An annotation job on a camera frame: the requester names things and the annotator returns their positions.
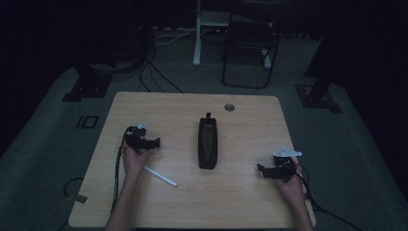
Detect white pen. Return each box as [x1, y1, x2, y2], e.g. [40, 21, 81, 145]
[142, 165, 179, 189]

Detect person's right hand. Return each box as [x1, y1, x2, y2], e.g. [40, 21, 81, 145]
[276, 163, 306, 207]

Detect black folding chair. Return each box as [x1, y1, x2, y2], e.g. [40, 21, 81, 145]
[221, 0, 284, 90]

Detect white floor cable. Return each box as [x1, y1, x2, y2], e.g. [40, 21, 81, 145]
[153, 27, 197, 46]

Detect black pencil case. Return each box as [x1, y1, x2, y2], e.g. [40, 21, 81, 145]
[197, 112, 219, 170]

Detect black cable loop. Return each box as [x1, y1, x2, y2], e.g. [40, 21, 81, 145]
[62, 176, 86, 198]

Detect braided black gripper cable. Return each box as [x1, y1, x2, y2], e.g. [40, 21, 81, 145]
[111, 125, 135, 211]

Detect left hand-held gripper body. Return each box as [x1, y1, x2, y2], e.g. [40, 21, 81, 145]
[123, 119, 152, 154]

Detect dark equipment rack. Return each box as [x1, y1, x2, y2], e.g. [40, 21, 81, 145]
[120, 0, 156, 65]

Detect white desk frame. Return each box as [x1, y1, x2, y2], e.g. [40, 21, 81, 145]
[191, 0, 273, 70]

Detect person's left hand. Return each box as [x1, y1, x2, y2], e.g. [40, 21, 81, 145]
[122, 141, 154, 181]

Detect grey tape piece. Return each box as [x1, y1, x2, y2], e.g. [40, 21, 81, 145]
[65, 192, 89, 205]

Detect smooth black gripper cable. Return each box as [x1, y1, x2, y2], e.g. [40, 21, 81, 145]
[293, 164, 365, 231]

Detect black floor cables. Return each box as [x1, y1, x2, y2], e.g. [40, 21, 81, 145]
[137, 44, 185, 94]

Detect black stand with square base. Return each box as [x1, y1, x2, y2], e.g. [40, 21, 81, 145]
[61, 63, 114, 103]
[293, 0, 344, 115]

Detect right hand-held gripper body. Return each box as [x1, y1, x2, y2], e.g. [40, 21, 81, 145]
[271, 146, 303, 181]

